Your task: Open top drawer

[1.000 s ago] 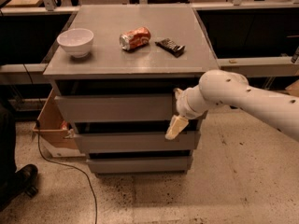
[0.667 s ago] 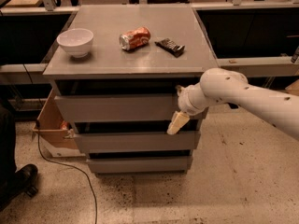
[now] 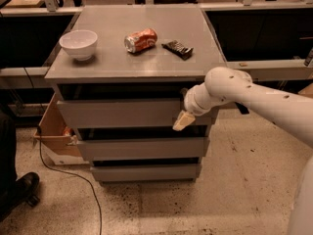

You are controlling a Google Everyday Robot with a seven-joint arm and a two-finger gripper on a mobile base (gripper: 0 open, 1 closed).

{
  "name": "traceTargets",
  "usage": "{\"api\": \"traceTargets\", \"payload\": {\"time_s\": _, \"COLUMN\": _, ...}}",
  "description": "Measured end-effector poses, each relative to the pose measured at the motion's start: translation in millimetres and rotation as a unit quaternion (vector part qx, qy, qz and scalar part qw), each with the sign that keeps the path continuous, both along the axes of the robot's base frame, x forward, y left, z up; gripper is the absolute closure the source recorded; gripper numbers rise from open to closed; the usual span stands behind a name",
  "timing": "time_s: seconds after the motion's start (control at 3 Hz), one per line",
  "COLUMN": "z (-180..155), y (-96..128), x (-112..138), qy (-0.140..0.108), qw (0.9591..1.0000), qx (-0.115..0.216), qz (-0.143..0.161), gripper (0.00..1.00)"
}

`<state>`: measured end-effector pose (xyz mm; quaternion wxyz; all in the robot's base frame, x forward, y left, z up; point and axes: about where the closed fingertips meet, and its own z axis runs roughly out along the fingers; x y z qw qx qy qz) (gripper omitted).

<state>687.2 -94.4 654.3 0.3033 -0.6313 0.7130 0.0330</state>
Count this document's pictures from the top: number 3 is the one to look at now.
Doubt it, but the grey middle drawer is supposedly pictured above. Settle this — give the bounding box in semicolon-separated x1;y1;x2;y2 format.
77;137;209;161

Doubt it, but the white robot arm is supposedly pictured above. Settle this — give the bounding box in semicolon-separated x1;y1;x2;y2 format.
173;67;313;235

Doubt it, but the black shoe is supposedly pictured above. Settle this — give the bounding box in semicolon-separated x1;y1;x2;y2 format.
0;172;40;221

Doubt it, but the grey top drawer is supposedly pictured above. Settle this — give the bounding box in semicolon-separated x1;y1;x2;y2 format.
57;97;220;129

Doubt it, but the dark snack wrapper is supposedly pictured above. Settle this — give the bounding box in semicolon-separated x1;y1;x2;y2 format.
162;40;193;61

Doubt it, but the grey bottom drawer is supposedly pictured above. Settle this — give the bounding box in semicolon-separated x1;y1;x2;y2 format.
90;164;201;182

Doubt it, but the cardboard box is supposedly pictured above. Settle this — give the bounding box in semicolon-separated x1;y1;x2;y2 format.
34;94;81;158

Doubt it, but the grey drawer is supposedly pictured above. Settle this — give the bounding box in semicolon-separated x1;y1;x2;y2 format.
77;137;209;161
90;164;201;182
57;97;220;129

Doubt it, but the black floor cable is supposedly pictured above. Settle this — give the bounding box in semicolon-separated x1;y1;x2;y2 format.
36;124;104;235

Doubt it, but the crushed orange soda can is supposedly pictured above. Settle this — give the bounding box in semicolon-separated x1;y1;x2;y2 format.
124;28;157;53

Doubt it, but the white ceramic bowl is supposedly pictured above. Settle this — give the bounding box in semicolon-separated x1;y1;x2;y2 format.
59;29;98;61

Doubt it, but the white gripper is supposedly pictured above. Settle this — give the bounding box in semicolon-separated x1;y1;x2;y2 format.
173;83;219;131

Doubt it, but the grey drawer cabinet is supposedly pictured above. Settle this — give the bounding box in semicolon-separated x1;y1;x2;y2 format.
46;5;225;182

